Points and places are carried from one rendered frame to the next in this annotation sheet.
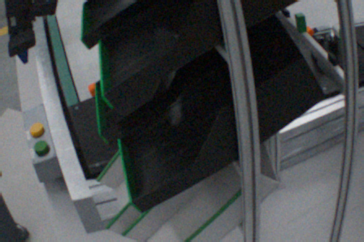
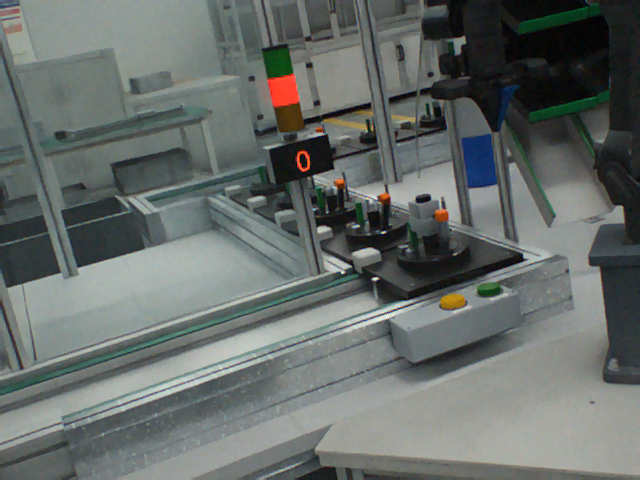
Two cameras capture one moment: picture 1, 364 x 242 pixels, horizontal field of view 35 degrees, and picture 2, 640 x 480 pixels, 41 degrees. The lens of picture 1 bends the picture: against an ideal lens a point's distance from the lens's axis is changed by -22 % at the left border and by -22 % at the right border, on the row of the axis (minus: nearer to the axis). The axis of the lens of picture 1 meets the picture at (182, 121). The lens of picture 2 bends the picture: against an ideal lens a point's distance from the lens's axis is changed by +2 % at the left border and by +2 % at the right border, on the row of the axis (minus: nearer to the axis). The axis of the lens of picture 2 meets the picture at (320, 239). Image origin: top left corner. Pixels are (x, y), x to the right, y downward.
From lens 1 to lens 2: 2.17 m
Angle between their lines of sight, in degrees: 84
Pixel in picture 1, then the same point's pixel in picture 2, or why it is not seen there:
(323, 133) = not seen: hidden behind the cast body
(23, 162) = (464, 383)
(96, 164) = (507, 253)
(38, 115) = (418, 313)
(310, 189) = not seen: hidden behind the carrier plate
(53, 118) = (425, 301)
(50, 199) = (529, 341)
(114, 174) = (546, 206)
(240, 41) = not seen: outside the picture
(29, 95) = (286, 428)
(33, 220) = (583, 344)
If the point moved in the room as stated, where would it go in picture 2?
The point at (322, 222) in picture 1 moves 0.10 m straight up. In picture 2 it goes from (524, 233) to (518, 193)
